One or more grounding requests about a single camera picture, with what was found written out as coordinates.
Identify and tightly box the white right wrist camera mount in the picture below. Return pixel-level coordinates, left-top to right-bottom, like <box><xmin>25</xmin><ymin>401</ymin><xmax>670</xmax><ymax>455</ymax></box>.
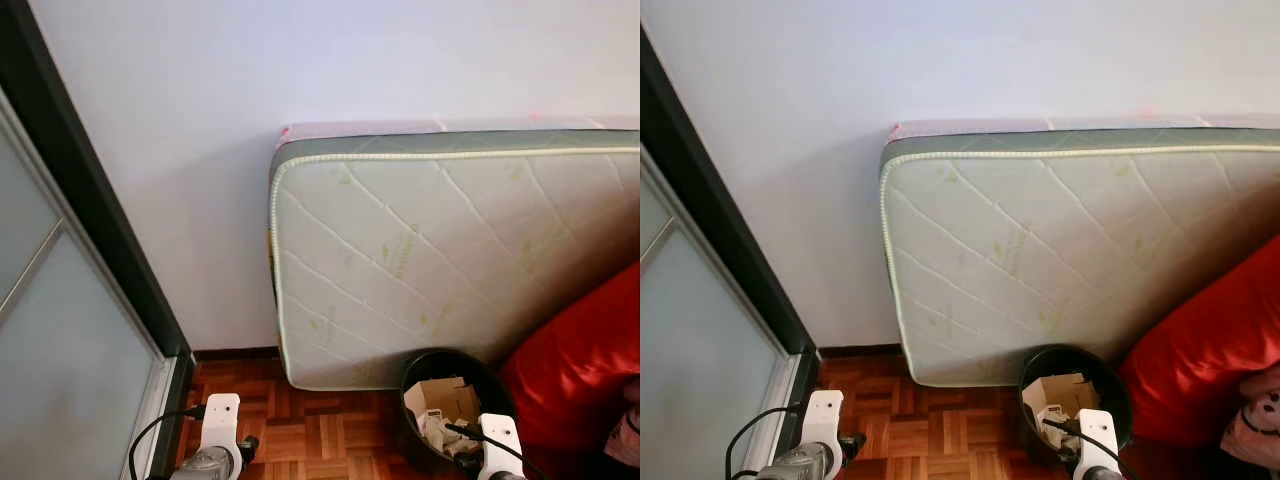
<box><xmin>478</xmin><ymin>413</ymin><xmax>525</xmax><ymax>480</ymax></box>
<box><xmin>1075</xmin><ymin>408</ymin><xmax>1123</xmax><ymax>480</ymax></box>

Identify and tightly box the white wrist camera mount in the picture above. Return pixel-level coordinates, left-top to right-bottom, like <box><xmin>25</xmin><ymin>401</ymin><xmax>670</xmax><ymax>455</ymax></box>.
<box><xmin>803</xmin><ymin>389</ymin><xmax>846</xmax><ymax>451</ymax></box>
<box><xmin>200</xmin><ymin>393</ymin><xmax>242</xmax><ymax>453</ymax></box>
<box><xmin>478</xmin><ymin>413</ymin><xmax>525</xmax><ymax>480</ymax></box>
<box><xmin>1075</xmin><ymin>408</ymin><xmax>1123</xmax><ymax>480</ymax></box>

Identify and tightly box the white quilted mattress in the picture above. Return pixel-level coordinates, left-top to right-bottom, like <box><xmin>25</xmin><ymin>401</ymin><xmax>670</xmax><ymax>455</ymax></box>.
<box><xmin>267</xmin><ymin>115</ymin><xmax>641</xmax><ymax>391</ymax></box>
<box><xmin>880</xmin><ymin>113</ymin><xmax>1280</xmax><ymax>388</ymax></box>

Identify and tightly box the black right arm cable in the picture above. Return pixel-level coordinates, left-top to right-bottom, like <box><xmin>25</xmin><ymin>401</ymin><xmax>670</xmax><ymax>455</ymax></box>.
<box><xmin>445</xmin><ymin>422</ymin><xmax>546</xmax><ymax>480</ymax></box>
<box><xmin>1042</xmin><ymin>418</ymin><xmax>1141</xmax><ymax>480</ymax></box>

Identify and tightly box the frosted glass sliding door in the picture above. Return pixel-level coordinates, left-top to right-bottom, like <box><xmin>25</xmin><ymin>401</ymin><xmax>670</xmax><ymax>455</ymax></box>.
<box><xmin>0</xmin><ymin>0</ymin><xmax>196</xmax><ymax>480</ymax></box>
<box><xmin>640</xmin><ymin>30</ymin><xmax>821</xmax><ymax>480</ymax></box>

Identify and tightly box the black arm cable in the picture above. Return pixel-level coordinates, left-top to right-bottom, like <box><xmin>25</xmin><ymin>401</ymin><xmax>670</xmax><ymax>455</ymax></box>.
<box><xmin>725</xmin><ymin>402</ymin><xmax>806</xmax><ymax>480</ymax></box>
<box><xmin>1042</xmin><ymin>418</ymin><xmax>1141</xmax><ymax>480</ymax></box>
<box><xmin>128</xmin><ymin>404</ymin><xmax>208</xmax><ymax>480</ymax></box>
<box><xmin>445</xmin><ymin>422</ymin><xmax>546</xmax><ymax>480</ymax></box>

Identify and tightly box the dark wooden baseboard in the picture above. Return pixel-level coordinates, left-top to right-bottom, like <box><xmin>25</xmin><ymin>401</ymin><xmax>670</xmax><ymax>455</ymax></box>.
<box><xmin>818</xmin><ymin>344</ymin><xmax>906</xmax><ymax>358</ymax></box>
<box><xmin>192</xmin><ymin>346</ymin><xmax>281</xmax><ymax>361</ymax></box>

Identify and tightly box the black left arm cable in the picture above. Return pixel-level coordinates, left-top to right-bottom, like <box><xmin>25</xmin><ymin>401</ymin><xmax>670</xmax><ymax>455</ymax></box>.
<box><xmin>725</xmin><ymin>402</ymin><xmax>806</xmax><ymax>480</ymax></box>
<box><xmin>128</xmin><ymin>404</ymin><xmax>208</xmax><ymax>480</ymax></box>

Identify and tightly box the red sofa cushion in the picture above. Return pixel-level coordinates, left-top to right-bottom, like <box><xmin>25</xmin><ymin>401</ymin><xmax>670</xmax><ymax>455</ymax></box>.
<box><xmin>497</xmin><ymin>262</ymin><xmax>641</xmax><ymax>461</ymax></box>
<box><xmin>1117</xmin><ymin>235</ymin><xmax>1280</xmax><ymax>446</ymax></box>

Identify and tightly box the brown cardboard box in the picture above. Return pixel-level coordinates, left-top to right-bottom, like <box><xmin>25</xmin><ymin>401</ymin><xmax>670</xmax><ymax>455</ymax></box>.
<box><xmin>1022</xmin><ymin>372</ymin><xmax>1101</xmax><ymax>421</ymax></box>
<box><xmin>403</xmin><ymin>376</ymin><xmax>481</xmax><ymax>426</ymax></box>

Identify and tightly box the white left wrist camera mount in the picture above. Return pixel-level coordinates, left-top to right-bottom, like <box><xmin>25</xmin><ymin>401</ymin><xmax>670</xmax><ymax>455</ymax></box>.
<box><xmin>200</xmin><ymin>393</ymin><xmax>242</xmax><ymax>453</ymax></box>
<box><xmin>803</xmin><ymin>389</ymin><xmax>846</xmax><ymax>451</ymax></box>

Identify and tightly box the crumpled white paper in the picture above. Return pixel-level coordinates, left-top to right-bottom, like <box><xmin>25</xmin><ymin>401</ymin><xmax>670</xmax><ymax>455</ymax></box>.
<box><xmin>1035</xmin><ymin>405</ymin><xmax>1086</xmax><ymax>451</ymax></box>
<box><xmin>418</xmin><ymin>410</ymin><xmax>481</xmax><ymax>459</ymax></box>

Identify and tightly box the black waste bin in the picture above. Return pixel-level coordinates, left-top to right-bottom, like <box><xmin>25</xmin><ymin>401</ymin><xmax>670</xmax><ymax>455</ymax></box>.
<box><xmin>1018</xmin><ymin>344</ymin><xmax>1134</xmax><ymax>466</ymax></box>
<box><xmin>398</xmin><ymin>347</ymin><xmax>516</xmax><ymax>476</ymax></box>

